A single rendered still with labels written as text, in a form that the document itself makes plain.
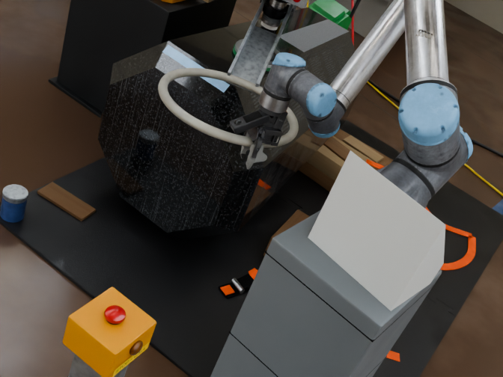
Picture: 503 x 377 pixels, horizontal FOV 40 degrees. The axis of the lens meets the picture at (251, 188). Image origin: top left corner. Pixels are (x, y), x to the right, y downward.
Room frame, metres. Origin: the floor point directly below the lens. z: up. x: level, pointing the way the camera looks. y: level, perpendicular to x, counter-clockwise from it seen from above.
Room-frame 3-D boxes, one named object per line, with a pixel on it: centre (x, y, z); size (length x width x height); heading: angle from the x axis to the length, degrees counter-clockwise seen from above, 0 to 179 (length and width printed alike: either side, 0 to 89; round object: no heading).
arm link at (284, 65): (1.87, 0.03, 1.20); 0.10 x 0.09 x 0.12; 54
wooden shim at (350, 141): (3.70, -0.53, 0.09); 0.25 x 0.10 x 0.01; 65
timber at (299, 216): (2.63, -0.26, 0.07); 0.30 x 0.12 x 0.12; 164
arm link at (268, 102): (1.86, 0.04, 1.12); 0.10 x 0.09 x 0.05; 31
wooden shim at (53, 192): (2.33, 0.74, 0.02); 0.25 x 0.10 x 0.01; 75
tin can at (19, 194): (2.13, 0.90, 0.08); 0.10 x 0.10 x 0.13
